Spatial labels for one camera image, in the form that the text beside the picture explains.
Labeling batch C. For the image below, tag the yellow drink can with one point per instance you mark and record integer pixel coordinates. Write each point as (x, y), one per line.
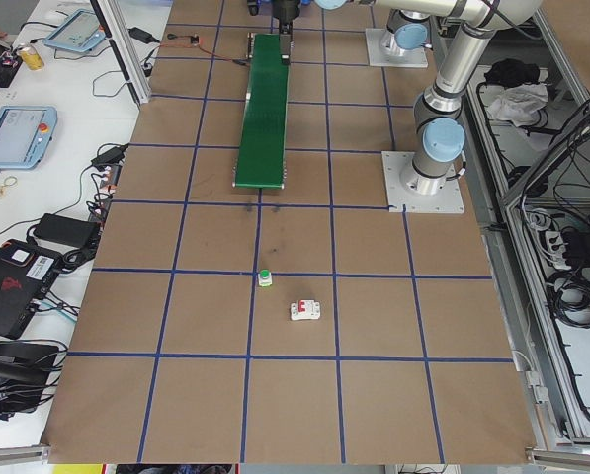
(31, 58)

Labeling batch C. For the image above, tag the V-shaped metal bar frame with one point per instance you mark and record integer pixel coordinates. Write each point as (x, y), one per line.
(519, 316)

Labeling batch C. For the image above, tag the small black switch module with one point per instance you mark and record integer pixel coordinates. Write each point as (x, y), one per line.
(194, 39)

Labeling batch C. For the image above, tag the aluminium bar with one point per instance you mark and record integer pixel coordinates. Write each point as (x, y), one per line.
(571, 459)
(13, 455)

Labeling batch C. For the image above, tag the aluminium extrusion post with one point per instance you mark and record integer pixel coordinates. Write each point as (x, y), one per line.
(134, 74)

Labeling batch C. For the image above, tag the black cloth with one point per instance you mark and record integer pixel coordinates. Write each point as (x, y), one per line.
(512, 71)

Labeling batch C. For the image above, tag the blue framed teach pendant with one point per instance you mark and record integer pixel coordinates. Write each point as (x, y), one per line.
(74, 32)
(13, 135)

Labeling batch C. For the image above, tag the green conveyor belt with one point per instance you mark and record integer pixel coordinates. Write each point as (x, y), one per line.
(262, 123)

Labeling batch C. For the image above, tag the white power strip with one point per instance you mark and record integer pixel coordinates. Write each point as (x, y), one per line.
(554, 247)

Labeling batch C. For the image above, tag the small black power adapter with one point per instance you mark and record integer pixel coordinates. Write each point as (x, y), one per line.
(109, 154)
(139, 33)

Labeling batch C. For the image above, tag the white cloth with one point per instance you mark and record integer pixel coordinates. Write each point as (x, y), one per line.
(514, 103)

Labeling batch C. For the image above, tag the power strip with orange plugs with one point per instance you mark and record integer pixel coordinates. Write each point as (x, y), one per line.
(106, 183)

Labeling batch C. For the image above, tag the white circuit breaker red switch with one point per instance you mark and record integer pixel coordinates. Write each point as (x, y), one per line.
(304, 311)

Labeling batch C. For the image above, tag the black adapter block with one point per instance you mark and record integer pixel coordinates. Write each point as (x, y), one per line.
(576, 244)

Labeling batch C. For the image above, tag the black box with white label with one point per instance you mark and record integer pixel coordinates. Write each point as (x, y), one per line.
(32, 257)

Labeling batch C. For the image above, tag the large black power brick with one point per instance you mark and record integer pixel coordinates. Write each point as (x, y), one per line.
(64, 228)

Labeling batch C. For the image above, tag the grey metal bracket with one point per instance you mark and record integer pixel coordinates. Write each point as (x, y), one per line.
(536, 390)

